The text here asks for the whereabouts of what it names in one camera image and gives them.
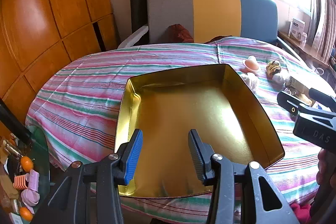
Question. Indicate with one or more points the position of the peach plastic bottle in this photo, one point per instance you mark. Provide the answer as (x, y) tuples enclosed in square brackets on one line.
[(251, 64)]

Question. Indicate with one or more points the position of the dark red cloth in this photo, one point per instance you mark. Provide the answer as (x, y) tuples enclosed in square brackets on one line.
[(179, 33)]

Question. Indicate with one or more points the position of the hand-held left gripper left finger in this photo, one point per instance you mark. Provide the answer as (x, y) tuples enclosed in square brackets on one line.
[(134, 155)]

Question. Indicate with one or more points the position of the wooden wardrobe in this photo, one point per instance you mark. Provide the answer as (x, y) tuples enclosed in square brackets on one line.
[(39, 16)]

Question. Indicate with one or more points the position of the pink hair roller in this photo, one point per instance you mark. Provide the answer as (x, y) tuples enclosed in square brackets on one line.
[(34, 179), (30, 196)]

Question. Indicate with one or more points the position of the small cardboard box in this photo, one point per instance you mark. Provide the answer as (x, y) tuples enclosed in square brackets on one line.
[(296, 85)]

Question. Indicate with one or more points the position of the black rolled mat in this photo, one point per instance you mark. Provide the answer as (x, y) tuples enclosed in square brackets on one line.
[(137, 3)]

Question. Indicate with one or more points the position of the gold metal tin box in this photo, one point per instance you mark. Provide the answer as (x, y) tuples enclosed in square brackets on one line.
[(183, 108)]

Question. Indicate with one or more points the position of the black pole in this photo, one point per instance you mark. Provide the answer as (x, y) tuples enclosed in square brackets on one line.
[(13, 119)]

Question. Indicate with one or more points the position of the striped window curtain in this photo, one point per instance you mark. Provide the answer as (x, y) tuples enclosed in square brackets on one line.
[(325, 24)]

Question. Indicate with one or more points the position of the orange fruit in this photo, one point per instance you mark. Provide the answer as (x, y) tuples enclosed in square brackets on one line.
[(26, 213), (26, 163)]

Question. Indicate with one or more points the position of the yellow brown towel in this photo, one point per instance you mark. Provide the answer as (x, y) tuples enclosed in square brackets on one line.
[(273, 68)]

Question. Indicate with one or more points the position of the glass side table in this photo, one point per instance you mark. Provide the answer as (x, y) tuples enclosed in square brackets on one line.
[(43, 150)]

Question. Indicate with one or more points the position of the wooden desk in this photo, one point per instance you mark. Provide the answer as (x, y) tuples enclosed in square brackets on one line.
[(294, 47)]

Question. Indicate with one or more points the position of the striped pink green bedsheet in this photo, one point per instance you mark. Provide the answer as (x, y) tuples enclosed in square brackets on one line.
[(86, 98)]

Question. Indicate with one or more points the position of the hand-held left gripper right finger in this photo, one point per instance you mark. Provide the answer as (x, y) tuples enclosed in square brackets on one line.
[(194, 155)]

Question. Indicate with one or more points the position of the white box with label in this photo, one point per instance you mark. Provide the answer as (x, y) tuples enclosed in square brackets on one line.
[(296, 28)]

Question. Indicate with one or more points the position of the grey yellow blue headboard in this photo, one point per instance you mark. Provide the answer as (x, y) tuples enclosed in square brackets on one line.
[(215, 11)]

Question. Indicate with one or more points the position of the salmon ribbed hair roller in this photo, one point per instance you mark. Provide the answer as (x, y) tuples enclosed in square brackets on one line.
[(21, 182)]

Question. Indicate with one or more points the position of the large clear plastic bag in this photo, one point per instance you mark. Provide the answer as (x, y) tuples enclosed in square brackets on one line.
[(249, 81)]

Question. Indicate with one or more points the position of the person's right hand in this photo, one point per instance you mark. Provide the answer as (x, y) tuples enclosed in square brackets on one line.
[(326, 166)]

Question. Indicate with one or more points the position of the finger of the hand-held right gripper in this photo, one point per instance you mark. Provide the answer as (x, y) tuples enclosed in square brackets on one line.
[(323, 99), (288, 104)]

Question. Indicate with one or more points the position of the bright red cloth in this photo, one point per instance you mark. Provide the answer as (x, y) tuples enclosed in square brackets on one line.
[(300, 213)]

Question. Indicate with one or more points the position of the person's right forearm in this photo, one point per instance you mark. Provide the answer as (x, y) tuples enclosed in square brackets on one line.
[(323, 203)]

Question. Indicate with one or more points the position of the white curved bed rail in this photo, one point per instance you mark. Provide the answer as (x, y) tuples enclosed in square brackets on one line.
[(131, 39)]

